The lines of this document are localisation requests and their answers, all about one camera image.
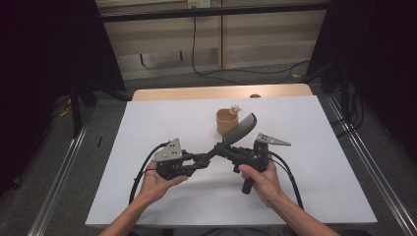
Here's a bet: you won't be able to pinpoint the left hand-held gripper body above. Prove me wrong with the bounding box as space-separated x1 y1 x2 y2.
152 138 195 182

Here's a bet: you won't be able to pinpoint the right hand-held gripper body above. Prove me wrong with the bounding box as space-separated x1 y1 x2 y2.
231 132 292 196

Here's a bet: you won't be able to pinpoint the black spatula tool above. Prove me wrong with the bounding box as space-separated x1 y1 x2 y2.
195 112 259 165

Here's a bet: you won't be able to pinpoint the person's right hand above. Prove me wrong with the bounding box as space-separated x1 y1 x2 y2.
237 159 287 209

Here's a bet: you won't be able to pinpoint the person's left hand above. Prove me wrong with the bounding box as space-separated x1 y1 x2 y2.
139 161 189 207

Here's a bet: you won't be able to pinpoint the brown cup with small figure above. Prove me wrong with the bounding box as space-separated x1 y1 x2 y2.
215 104 243 137

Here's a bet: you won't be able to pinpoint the white table board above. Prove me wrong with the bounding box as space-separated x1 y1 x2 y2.
85 94 378 228

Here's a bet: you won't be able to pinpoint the wooden table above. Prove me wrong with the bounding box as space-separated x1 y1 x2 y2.
132 83 314 102

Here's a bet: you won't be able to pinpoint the black metal stand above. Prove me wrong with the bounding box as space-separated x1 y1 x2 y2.
69 77 99 139
320 61 354 123

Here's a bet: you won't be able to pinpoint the black horizontal bar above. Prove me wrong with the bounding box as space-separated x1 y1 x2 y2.
99 2 330 24

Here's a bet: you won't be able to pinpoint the white power socket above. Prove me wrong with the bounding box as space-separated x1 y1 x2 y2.
187 0 211 9

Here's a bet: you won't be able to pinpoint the black curtain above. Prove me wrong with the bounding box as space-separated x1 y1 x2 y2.
0 0 128 198
306 0 417 165

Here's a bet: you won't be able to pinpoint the left hand-held gripper cable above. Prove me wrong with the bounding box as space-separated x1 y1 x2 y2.
128 141 172 207

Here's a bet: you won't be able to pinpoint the hand-held gripper cable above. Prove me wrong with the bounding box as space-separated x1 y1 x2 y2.
128 141 172 207
268 150 305 211

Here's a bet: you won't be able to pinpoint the right hand-held gripper cable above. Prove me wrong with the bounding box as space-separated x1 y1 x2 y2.
268 150 305 211

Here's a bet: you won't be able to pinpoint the black wall cable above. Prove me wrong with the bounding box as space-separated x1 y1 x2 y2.
191 14 311 86

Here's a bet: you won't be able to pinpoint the black floor cables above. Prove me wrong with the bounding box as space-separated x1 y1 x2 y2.
328 88 366 139

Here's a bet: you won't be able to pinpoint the aluminium floor rail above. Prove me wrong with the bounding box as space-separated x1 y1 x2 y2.
27 121 90 236
326 93 417 236

